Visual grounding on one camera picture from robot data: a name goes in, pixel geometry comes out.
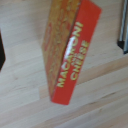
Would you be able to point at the black oven door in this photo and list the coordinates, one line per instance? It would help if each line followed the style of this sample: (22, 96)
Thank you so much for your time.
(123, 26)

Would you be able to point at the macaroni and cheese box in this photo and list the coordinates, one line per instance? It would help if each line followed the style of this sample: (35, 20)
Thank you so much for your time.
(71, 50)

